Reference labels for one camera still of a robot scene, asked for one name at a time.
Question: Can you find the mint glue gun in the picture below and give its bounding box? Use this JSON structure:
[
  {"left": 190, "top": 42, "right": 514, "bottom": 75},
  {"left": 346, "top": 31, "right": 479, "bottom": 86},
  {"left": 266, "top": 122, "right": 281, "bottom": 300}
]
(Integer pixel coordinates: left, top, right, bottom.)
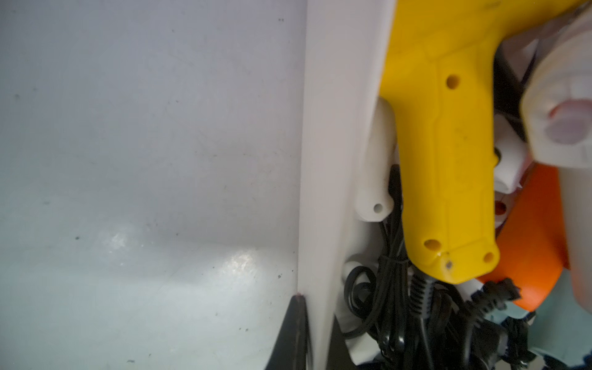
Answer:
[{"left": 527, "top": 270, "right": 591, "bottom": 369}]

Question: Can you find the white mini glue gun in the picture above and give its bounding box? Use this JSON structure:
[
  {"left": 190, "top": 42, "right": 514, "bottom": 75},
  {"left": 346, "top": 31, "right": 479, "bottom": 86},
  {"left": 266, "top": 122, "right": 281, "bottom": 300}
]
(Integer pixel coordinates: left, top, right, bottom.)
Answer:
[{"left": 355, "top": 98, "right": 397, "bottom": 222}]

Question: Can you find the white glue gun orange trigger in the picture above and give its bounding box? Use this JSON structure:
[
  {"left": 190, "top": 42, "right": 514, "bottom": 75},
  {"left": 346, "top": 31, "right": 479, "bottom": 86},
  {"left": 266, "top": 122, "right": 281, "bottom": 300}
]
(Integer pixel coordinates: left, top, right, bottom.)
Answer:
[{"left": 521, "top": 6, "right": 591, "bottom": 311}]

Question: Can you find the cream plastic storage tray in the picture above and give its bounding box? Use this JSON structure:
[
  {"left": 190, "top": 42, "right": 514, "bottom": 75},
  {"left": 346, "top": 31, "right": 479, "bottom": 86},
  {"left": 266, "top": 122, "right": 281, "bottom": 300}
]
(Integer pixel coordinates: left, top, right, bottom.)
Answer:
[{"left": 297, "top": 1, "right": 396, "bottom": 369}]

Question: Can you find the yellow glue gun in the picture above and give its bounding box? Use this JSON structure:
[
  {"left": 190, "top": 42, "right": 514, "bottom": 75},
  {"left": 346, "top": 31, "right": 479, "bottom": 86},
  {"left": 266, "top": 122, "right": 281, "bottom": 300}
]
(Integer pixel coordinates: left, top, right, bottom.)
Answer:
[{"left": 379, "top": 1, "right": 578, "bottom": 285}]

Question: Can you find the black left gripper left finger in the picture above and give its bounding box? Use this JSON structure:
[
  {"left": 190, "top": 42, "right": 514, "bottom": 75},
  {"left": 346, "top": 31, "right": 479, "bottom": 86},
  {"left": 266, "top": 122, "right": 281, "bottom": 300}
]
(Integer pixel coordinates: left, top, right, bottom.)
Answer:
[{"left": 265, "top": 294, "right": 308, "bottom": 370}]

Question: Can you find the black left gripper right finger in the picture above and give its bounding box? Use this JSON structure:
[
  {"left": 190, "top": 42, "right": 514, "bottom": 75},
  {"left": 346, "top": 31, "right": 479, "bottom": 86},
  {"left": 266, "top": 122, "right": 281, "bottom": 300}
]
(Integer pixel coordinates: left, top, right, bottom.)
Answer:
[{"left": 326, "top": 317, "right": 357, "bottom": 370}]

